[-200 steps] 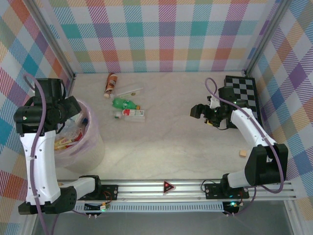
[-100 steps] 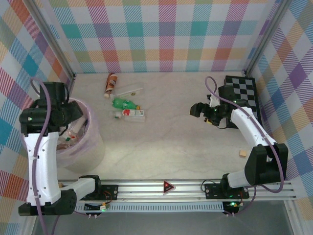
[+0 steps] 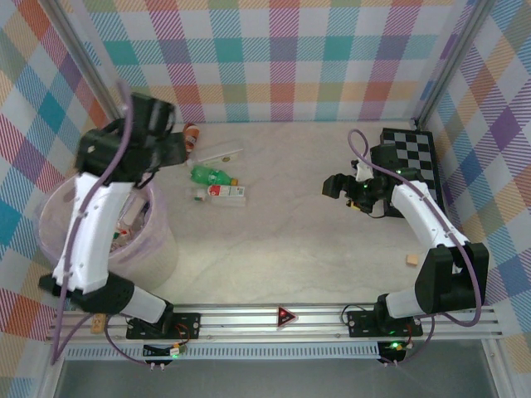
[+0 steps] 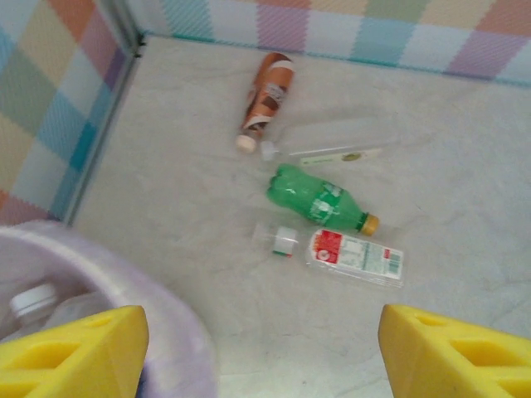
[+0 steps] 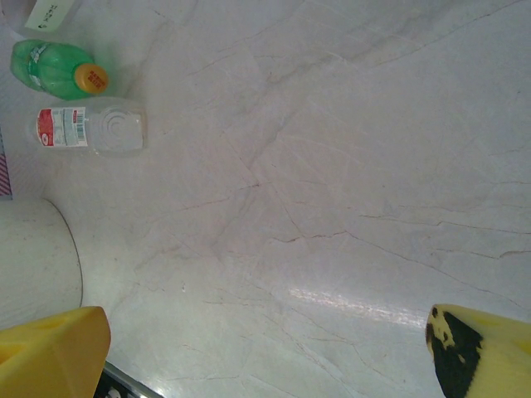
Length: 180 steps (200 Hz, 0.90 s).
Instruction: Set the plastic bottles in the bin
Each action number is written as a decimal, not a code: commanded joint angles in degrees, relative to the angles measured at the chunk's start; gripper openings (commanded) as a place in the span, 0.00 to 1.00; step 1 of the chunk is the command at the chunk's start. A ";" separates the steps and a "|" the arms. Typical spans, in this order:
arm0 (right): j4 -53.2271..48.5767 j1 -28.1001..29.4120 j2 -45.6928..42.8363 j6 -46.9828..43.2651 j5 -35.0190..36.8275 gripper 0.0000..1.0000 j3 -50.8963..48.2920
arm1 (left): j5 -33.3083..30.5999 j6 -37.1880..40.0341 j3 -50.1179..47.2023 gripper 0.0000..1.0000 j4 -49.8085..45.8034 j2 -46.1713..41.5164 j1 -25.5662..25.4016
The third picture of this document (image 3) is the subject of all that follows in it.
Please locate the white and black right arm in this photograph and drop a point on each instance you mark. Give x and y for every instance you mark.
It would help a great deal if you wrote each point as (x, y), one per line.
(419, 215)

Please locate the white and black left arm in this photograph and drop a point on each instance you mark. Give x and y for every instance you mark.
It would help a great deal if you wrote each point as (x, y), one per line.
(95, 232)

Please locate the purple plastic bin liner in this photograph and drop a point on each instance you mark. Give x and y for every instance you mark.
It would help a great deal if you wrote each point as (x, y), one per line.
(159, 215)

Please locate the white round waste bin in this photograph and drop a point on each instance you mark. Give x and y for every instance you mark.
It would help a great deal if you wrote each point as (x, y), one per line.
(159, 265)

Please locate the black white checkerboard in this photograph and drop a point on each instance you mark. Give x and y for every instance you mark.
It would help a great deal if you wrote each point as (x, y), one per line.
(419, 153)

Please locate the brown label drink bottle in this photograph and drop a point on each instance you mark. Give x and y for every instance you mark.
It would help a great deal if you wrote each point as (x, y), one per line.
(191, 134)

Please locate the small wooden cube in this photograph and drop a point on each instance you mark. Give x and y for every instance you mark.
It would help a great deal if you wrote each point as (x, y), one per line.
(412, 260)

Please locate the green plastic bottle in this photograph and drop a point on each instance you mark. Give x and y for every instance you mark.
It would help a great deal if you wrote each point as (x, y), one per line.
(209, 176)

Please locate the red triangle warning sign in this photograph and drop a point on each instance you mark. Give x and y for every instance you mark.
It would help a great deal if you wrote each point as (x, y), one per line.
(286, 317)

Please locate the small circuit board green LED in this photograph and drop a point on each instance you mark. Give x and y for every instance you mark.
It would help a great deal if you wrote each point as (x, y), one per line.
(166, 351)
(394, 348)

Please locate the wooden block with holes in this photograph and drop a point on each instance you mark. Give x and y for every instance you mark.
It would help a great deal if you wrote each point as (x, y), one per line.
(98, 324)

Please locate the aluminium frame post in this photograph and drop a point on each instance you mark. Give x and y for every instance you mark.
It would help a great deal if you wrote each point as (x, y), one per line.
(83, 62)
(452, 62)

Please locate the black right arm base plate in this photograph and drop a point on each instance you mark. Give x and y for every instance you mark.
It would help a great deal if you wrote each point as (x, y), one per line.
(361, 322)

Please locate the aluminium mounting rail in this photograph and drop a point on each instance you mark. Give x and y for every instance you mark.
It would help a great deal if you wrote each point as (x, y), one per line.
(240, 319)

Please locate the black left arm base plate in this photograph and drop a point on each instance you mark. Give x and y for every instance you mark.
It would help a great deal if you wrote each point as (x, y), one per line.
(188, 323)

